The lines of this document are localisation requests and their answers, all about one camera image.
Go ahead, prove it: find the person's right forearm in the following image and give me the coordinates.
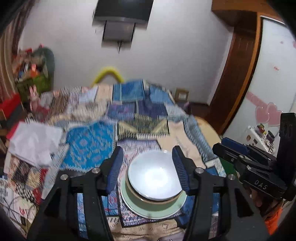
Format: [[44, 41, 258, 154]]
[[264, 206, 284, 235]]

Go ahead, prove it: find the yellow foam noodle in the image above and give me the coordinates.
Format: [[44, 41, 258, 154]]
[[92, 66, 124, 86]]

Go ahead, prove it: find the white sliding wardrobe door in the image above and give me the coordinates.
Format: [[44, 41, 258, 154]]
[[222, 16, 296, 151]]

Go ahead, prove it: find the small pink heart decal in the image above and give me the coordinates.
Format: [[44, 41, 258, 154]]
[[255, 105, 270, 123]]

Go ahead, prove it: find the pile of colourful packages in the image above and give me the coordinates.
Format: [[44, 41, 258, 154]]
[[13, 47, 47, 81]]

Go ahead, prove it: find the red folder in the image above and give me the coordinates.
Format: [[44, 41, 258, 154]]
[[6, 123, 21, 139]]

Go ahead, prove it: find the white bowl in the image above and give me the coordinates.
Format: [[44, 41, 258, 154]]
[[128, 150, 183, 201]]

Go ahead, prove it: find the large pink heart decal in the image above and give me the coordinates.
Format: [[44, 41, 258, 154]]
[[266, 102, 284, 127]]

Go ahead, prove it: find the striped brown curtain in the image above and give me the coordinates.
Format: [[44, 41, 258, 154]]
[[0, 14, 26, 102]]

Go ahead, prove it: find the brown wooden door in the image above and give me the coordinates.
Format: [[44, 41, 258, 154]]
[[206, 23, 257, 135]]

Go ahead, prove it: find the wooden overhead cabinet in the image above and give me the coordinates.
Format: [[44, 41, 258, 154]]
[[211, 0, 262, 26]]

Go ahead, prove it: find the patchwork printed blanket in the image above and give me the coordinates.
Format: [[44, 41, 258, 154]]
[[5, 79, 227, 241]]

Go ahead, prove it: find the small black wall monitor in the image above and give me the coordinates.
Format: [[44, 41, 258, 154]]
[[102, 20, 136, 48]]

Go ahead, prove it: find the grey green plush toy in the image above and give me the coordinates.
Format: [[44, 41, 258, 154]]
[[35, 46, 55, 81]]

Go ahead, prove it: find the light green plate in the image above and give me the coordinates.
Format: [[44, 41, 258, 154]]
[[120, 178, 187, 219]]

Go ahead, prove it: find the black wall television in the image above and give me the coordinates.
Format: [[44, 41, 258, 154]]
[[93, 0, 154, 24]]

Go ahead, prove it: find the green storage box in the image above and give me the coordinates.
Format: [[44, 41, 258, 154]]
[[16, 74, 52, 98]]

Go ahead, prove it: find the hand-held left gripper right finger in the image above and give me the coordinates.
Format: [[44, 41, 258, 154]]
[[171, 146, 270, 241]]

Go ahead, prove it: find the cardboard box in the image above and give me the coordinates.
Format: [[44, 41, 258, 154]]
[[174, 88, 189, 102]]

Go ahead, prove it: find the red box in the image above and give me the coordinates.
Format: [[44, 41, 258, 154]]
[[0, 94, 22, 118]]

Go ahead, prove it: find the pink bowl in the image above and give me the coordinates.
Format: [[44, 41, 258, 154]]
[[125, 171, 185, 205]]

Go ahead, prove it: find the dark grey box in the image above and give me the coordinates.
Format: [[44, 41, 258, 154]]
[[0, 109, 26, 130]]

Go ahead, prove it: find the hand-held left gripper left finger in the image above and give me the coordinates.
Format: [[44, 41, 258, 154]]
[[27, 146, 124, 241]]

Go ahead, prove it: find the white cloth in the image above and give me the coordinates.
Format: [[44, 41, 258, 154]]
[[9, 122, 64, 166]]

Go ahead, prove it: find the pink bunny toy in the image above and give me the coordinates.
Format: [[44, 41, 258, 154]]
[[29, 85, 40, 109]]

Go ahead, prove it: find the person's right hand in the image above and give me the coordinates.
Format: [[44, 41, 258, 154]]
[[249, 189, 284, 216]]

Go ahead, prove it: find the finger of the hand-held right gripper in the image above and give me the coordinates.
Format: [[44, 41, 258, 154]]
[[212, 143, 262, 172], [221, 137, 277, 163]]

